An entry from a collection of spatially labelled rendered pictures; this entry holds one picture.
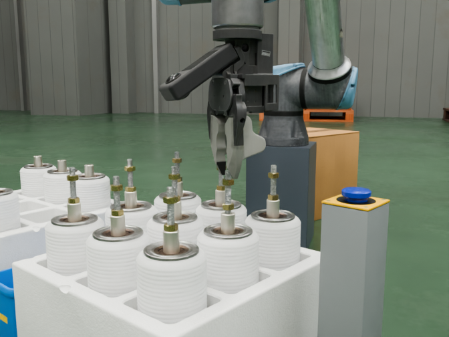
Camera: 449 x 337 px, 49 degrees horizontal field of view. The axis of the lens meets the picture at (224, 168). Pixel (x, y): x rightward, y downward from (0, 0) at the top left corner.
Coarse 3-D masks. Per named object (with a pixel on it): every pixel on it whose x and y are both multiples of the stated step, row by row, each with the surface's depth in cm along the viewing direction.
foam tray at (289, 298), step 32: (32, 288) 79; (64, 288) 73; (256, 288) 72; (288, 288) 76; (32, 320) 80; (64, 320) 73; (96, 320) 67; (128, 320) 62; (192, 320) 62; (224, 320) 65; (256, 320) 70; (288, 320) 77
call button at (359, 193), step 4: (344, 188) 70; (348, 188) 69; (352, 188) 69; (356, 188) 69; (360, 188) 69; (364, 188) 70; (344, 192) 68; (348, 192) 67; (352, 192) 67; (356, 192) 67; (360, 192) 67; (364, 192) 67; (368, 192) 67; (344, 196) 68; (348, 196) 67; (352, 196) 67; (356, 196) 67; (360, 196) 67; (364, 196) 67; (368, 196) 67; (348, 200) 68; (352, 200) 68; (356, 200) 67; (360, 200) 67; (364, 200) 68
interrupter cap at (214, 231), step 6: (204, 228) 76; (210, 228) 77; (216, 228) 77; (240, 228) 77; (246, 228) 77; (204, 234) 74; (210, 234) 73; (216, 234) 73; (222, 234) 74; (228, 234) 74; (234, 234) 74; (240, 234) 73; (246, 234) 73
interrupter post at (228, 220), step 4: (224, 212) 75; (232, 212) 75; (224, 216) 74; (228, 216) 74; (232, 216) 74; (224, 220) 74; (228, 220) 74; (232, 220) 74; (224, 224) 74; (228, 224) 74; (232, 224) 74; (224, 228) 74; (228, 228) 74; (232, 228) 75; (224, 232) 75; (228, 232) 74; (232, 232) 75
